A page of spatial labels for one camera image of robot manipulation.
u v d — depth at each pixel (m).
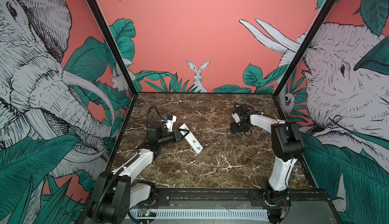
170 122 0.76
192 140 0.80
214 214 0.70
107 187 0.40
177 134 0.73
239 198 0.75
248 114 0.73
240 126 0.86
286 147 0.53
